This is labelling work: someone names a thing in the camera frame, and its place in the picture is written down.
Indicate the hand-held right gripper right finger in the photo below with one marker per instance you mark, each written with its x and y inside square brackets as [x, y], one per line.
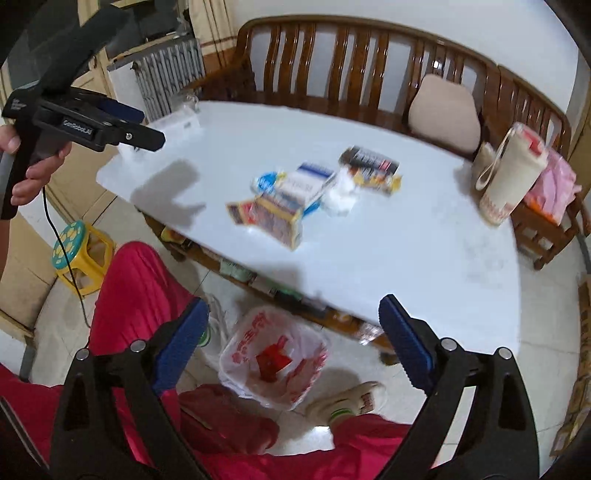
[406, 341]

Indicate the beige striped curtain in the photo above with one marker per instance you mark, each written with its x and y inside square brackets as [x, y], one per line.
[217, 27]

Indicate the white blue-striped carton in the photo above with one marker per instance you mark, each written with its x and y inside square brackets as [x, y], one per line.
[307, 182]

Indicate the yellow stool with teal top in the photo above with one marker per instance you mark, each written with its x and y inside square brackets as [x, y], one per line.
[69, 242]

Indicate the blue cartoon bear medicine box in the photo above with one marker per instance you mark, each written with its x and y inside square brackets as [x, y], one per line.
[265, 182]

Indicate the red-print white plastic bag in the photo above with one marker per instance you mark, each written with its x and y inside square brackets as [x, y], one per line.
[258, 341]

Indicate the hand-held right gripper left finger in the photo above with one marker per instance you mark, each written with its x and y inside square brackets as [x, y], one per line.
[182, 341]

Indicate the wooden chair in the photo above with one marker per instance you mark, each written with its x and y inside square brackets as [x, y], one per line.
[323, 64]

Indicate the red pants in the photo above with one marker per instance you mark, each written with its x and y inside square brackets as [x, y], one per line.
[134, 295]

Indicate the grey radiator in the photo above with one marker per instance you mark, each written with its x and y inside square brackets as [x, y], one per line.
[161, 78]

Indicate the person's left hand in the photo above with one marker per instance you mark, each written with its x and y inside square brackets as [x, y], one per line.
[41, 171]

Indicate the white tissue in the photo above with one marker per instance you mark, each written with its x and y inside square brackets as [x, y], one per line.
[339, 196]

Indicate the yellow red snack box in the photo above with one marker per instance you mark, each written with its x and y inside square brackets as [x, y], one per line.
[272, 220]

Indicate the yellow orange toy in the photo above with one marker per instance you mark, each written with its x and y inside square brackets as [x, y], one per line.
[171, 235]

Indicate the beige cushion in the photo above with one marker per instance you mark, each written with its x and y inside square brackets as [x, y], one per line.
[443, 115]

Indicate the flat white box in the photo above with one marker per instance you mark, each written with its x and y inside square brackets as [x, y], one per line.
[178, 124]

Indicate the cream panelled cabinet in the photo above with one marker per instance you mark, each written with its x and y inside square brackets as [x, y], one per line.
[27, 277]

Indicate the wooden slatted armchair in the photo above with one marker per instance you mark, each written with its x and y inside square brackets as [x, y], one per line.
[535, 230]

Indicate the dark snack packet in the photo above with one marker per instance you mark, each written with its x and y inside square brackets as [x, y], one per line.
[369, 161]

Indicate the green striped sock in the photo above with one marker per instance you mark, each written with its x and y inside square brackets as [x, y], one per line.
[340, 415]

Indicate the pink plastic bag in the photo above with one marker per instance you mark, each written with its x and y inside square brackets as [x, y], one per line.
[554, 184]

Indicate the wooden table frame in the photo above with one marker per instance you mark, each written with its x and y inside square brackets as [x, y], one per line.
[390, 355]

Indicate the dark red pouch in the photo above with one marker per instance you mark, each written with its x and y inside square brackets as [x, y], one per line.
[231, 415]

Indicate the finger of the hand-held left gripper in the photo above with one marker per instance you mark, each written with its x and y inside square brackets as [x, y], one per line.
[138, 136]
[122, 110]

